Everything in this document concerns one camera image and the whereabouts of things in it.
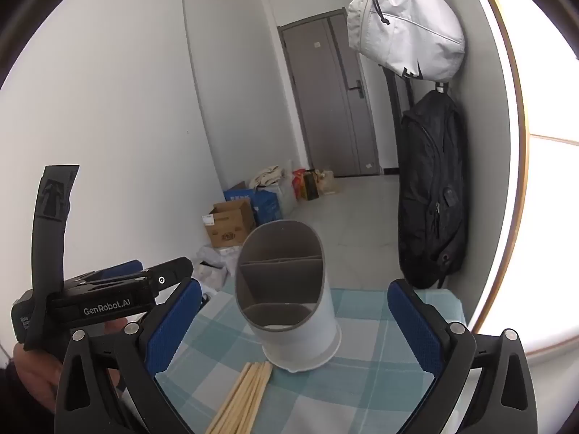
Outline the beige paper bag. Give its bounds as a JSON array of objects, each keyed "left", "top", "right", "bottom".
[{"left": 315, "top": 169, "right": 338, "bottom": 196}]

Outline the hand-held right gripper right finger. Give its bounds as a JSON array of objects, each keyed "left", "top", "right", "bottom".
[{"left": 388, "top": 279, "right": 539, "bottom": 434}]

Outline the brown cardboard box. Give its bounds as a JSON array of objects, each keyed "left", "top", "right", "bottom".
[{"left": 202, "top": 199, "right": 256, "bottom": 248}]

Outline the white parcel pouch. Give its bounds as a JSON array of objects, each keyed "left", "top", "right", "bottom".
[{"left": 194, "top": 260, "right": 230, "bottom": 291}]

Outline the white sling bag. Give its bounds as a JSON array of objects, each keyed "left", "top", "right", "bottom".
[{"left": 347, "top": 0, "right": 466, "bottom": 82}]

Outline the black backpack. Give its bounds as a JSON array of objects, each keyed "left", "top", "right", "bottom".
[{"left": 397, "top": 89, "right": 469, "bottom": 290}]

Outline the white translucent bag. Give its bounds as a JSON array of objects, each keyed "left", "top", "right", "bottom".
[{"left": 265, "top": 181, "right": 299, "bottom": 218}]

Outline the grey door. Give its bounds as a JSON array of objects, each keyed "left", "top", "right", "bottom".
[{"left": 278, "top": 9, "right": 381, "bottom": 177}]

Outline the red and yellow bag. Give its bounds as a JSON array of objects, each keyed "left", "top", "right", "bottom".
[{"left": 292, "top": 169, "right": 320, "bottom": 201}]

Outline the teal checked tablecloth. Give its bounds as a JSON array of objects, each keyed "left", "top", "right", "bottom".
[{"left": 151, "top": 287, "right": 466, "bottom": 434}]

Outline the blue cardboard box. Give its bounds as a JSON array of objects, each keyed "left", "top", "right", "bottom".
[{"left": 224, "top": 182, "right": 283, "bottom": 226}]

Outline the beige cloth bag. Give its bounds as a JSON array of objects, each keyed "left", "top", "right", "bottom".
[{"left": 249, "top": 166, "right": 290, "bottom": 191}]

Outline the pile of chopsticks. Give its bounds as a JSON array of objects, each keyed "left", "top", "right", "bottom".
[{"left": 206, "top": 361, "right": 274, "bottom": 434}]

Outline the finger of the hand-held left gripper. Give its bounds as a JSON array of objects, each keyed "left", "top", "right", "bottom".
[
  {"left": 140, "top": 256, "right": 195, "bottom": 300},
  {"left": 97, "top": 260, "right": 144, "bottom": 277}
]

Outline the grey and white utensil holder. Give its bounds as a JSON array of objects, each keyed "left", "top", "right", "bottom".
[{"left": 234, "top": 220, "right": 341, "bottom": 374}]

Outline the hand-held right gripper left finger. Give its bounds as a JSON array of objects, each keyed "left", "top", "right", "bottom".
[{"left": 54, "top": 278, "right": 204, "bottom": 434}]

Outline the grey plastic parcel bag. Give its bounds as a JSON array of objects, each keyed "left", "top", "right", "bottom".
[{"left": 206, "top": 245, "right": 242, "bottom": 260}]

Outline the person's left hand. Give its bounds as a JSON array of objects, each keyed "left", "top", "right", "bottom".
[{"left": 13, "top": 341, "right": 64, "bottom": 414}]

